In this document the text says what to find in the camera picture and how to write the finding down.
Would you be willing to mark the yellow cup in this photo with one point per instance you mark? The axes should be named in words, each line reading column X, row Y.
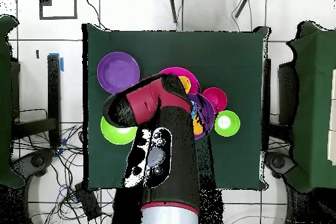
column 185, row 83

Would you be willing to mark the purple bowl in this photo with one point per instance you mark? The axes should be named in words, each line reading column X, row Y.
column 208, row 111
column 118, row 73

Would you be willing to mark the large pink bowl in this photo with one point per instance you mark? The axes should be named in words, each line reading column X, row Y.
column 194, row 79

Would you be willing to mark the large green bowl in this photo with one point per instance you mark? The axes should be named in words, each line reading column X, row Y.
column 113, row 136

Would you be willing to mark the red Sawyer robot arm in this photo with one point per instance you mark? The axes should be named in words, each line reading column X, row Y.
column 173, row 129

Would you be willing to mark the small red bowl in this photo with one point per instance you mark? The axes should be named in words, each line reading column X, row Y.
column 218, row 98

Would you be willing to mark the dark green tablecloth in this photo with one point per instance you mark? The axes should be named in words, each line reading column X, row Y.
column 168, row 48

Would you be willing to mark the small green bowl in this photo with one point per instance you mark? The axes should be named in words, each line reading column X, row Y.
column 233, row 126

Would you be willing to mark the black stand with blue tape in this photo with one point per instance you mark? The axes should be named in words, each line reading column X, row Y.
column 53, row 90

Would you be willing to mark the black floor stand base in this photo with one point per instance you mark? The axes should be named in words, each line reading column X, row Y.
column 278, row 162
column 36, row 161

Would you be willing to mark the black power box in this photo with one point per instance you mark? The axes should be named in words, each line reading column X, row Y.
column 88, row 203

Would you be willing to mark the green covered side table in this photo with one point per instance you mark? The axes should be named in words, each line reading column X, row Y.
column 315, row 103
column 5, row 103

